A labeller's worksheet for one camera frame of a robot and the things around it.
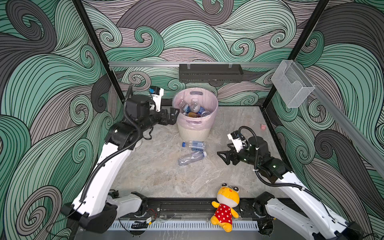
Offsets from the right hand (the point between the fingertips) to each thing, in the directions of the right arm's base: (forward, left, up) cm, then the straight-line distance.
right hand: (223, 149), depth 74 cm
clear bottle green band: (+28, +14, +2) cm, 32 cm away
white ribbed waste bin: (+14, +16, -9) cm, 23 cm away
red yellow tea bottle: (+26, +16, -3) cm, 30 cm away
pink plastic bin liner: (+34, +6, +3) cm, 34 cm away
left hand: (+8, +25, +22) cm, 34 cm away
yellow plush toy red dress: (-20, -2, -12) cm, 23 cm away
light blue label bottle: (+10, +12, -14) cm, 21 cm away
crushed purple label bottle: (+5, +15, -19) cm, 25 cm away
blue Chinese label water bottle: (+27, +20, +3) cm, 34 cm away
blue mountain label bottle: (+19, +10, +6) cm, 22 cm away
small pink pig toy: (+29, -36, -20) cm, 50 cm away
